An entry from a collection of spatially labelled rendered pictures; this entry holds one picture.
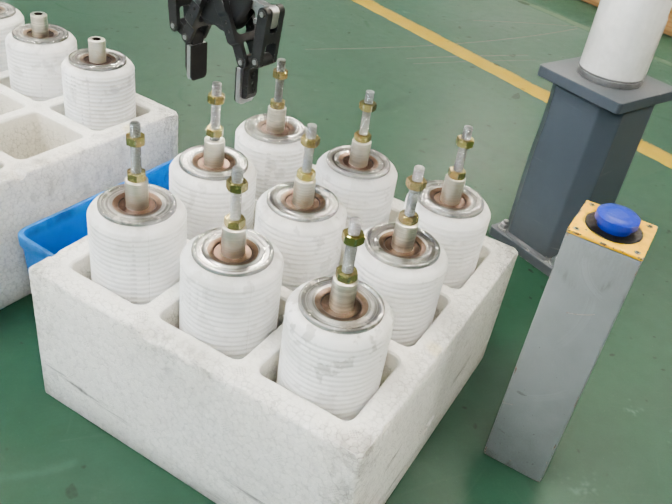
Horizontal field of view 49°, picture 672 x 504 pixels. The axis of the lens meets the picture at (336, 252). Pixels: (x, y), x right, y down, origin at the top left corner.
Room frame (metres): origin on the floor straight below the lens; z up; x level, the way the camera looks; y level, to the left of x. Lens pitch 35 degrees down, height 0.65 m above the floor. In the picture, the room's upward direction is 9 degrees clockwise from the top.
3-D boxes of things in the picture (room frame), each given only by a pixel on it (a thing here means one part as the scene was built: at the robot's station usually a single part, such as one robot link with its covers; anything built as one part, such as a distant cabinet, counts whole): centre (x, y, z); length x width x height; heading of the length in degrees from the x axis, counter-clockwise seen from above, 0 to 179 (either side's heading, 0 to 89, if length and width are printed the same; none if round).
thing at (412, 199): (0.60, -0.06, 0.30); 0.01 x 0.01 x 0.08
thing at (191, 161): (0.70, 0.15, 0.25); 0.08 x 0.08 x 0.01
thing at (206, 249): (0.55, 0.09, 0.25); 0.08 x 0.08 x 0.01
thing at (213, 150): (0.70, 0.15, 0.26); 0.02 x 0.02 x 0.03
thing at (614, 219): (0.59, -0.25, 0.32); 0.04 x 0.04 x 0.02
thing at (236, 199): (0.55, 0.09, 0.30); 0.01 x 0.01 x 0.08
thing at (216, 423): (0.65, 0.04, 0.09); 0.39 x 0.39 x 0.18; 64
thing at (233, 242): (0.55, 0.09, 0.26); 0.02 x 0.02 x 0.03
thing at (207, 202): (0.70, 0.15, 0.16); 0.10 x 0.10 x 0.18
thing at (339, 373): (0.50, -0.01, 0.16); 0.10 x 0.10 x 0.18
